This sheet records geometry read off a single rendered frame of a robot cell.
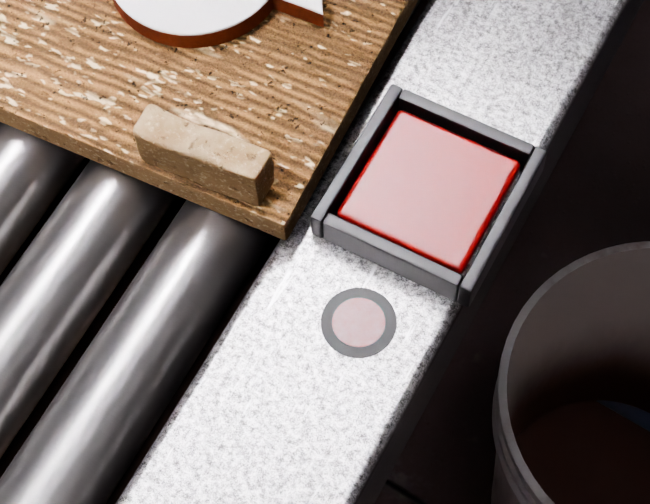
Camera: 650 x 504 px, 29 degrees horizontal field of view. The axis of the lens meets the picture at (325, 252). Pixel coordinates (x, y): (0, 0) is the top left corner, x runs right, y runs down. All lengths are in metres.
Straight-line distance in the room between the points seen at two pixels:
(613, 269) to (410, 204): 0.67
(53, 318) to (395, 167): 0.16
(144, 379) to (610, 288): 0.77
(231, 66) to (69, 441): 0.18
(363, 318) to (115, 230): 0.12
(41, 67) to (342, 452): 0.22
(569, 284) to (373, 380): 0.67
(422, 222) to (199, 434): 0.13
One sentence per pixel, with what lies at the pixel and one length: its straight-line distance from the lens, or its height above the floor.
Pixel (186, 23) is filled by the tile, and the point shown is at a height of 0.95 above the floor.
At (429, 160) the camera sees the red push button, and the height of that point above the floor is 0.93.
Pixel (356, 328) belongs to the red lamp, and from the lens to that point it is 0.53.
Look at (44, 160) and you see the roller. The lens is 0.58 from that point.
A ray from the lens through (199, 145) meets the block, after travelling 0.52.
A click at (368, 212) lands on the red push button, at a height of 0.93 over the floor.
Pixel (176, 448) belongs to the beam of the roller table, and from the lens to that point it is 0.51.
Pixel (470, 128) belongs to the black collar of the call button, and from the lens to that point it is 0.55.
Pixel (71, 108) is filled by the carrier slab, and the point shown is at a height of 0.94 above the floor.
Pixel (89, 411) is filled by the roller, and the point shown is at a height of 0.92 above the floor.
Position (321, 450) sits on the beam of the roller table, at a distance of 0.51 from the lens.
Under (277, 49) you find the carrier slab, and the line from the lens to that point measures 0.57.
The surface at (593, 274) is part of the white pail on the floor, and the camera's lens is 1.19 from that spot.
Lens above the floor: 1.40
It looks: 64 degrees down
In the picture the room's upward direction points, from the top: 5 degrees counter-clockwise
